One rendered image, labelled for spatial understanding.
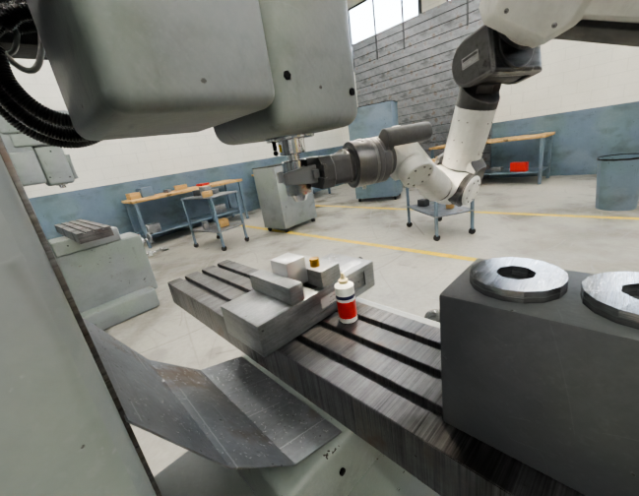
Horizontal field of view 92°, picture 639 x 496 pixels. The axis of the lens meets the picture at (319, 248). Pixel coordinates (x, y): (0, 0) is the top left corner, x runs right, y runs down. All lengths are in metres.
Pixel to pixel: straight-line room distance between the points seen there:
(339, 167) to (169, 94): 0.31
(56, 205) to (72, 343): 6.72
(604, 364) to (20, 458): 0.41
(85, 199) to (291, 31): 6.62
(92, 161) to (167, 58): 6.69
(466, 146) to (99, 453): 0.82
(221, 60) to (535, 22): 0.51
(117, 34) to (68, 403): 0.29
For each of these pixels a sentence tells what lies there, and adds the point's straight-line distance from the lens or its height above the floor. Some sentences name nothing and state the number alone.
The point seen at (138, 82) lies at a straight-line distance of 0.35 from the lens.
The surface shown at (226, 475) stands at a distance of 0.74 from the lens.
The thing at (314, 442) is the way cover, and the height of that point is 0.86.
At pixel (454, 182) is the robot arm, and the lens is 0.86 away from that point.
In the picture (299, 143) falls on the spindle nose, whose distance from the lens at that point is 0.56.
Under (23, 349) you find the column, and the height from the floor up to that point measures 1.21.
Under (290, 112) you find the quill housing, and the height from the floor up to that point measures 1.33.
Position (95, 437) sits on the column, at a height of 1.13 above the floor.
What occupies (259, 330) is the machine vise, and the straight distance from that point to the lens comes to 0.59.
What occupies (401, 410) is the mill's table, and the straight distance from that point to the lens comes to 0.49.
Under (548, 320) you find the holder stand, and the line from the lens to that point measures 0.34.
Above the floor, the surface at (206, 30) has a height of 1.41.
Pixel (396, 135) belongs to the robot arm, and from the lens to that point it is 0.61.
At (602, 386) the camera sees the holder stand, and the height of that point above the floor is 1.06.
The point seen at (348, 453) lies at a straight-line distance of 0.60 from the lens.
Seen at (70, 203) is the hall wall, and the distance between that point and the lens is 6.96.
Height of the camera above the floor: 1.29
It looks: 18 degrees down
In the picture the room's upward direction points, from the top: 9 degrees counter-clockwise
